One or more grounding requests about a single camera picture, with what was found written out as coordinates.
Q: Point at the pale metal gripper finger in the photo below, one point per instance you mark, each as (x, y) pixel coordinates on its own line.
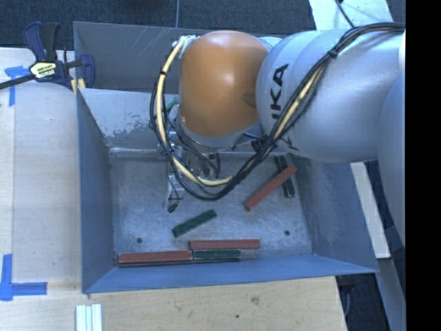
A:
(170, 191)
(178, 190)

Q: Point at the grey metal bin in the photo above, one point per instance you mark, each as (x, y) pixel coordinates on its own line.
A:
(144, 198)

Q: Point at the dark green flat block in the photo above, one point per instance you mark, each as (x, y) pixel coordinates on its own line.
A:
(216, 254)
(194, 223)
(289, 188)

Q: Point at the red-brown flat block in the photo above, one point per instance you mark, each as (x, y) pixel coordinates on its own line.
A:
(155, 257)
(224, 244)
(270, 188)

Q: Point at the pale wood board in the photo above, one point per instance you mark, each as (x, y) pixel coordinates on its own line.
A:
(44, 185)

